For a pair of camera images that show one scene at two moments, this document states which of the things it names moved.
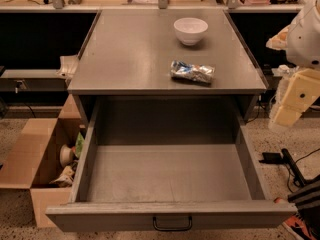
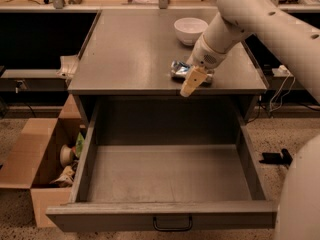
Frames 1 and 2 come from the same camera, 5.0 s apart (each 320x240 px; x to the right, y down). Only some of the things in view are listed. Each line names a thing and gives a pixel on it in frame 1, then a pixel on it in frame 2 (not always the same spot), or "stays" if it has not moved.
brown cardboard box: [45, 157] stays
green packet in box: [79, 143] stays
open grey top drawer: [169, 164] stays
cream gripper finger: [304, 90] to [201, 55]
